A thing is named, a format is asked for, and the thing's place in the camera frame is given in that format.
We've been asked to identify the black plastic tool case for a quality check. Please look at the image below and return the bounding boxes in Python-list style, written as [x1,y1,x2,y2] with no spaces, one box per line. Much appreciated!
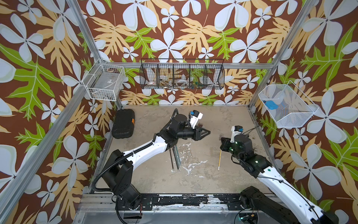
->
[112,109,135,139]

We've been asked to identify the blue object in basket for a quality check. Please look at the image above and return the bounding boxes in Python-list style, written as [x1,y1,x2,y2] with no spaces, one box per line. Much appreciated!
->
[264,100,279,110]

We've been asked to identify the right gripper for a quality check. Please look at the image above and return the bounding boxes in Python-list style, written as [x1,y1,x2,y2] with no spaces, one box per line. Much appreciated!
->
[219,136,244,163]

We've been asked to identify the white wire basket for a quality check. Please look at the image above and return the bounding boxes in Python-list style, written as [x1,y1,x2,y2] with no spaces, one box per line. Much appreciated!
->
[83,63,126,101]

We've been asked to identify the black wire basket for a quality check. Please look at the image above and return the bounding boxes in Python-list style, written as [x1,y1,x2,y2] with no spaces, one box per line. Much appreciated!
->
[139,58,225,90]

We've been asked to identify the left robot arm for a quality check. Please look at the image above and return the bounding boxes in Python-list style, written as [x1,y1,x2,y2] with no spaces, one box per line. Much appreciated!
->
[92,109,211,210]

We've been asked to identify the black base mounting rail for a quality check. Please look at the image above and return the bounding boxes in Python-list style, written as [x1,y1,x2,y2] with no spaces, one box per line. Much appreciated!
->
[114,193,266,211]

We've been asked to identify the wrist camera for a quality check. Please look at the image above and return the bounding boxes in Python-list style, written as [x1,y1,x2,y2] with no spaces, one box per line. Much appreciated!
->
[230,126,243,143]
[188,110,203,129]

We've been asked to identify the white mesh corner basket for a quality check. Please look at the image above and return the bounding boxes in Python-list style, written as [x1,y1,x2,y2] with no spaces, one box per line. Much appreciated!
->
[258,81,319,129]

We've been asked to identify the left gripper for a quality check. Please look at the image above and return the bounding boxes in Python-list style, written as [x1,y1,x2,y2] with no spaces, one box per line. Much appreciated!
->
[174,123,208,140]

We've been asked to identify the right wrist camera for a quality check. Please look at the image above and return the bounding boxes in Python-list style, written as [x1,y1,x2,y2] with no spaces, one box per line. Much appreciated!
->
[230,126,243,143]

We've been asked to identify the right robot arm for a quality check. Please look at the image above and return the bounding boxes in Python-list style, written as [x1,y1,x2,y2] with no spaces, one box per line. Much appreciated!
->
[220,134,339,224]

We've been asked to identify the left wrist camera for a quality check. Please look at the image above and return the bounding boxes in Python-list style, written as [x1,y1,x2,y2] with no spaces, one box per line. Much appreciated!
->
[188,110,203,129]

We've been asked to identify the bundle of coloured pencils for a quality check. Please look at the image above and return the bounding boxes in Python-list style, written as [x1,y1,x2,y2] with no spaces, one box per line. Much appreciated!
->
[169,145,181,172]

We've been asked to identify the yellow pencil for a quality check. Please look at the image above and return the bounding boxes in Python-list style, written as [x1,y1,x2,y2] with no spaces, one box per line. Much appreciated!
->
[218,151,222,170]

